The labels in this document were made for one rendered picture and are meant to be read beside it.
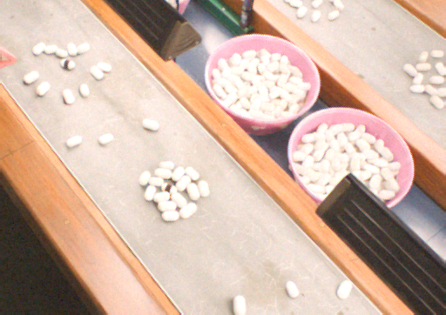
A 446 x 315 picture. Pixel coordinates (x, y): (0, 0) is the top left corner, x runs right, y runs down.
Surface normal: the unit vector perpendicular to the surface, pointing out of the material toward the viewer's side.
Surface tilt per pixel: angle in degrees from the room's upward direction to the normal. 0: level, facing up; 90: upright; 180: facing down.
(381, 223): 58
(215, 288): 0
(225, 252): 0
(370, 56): 0
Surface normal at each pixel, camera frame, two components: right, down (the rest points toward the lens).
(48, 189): 0.02, -0.51
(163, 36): -0.67, 0.16
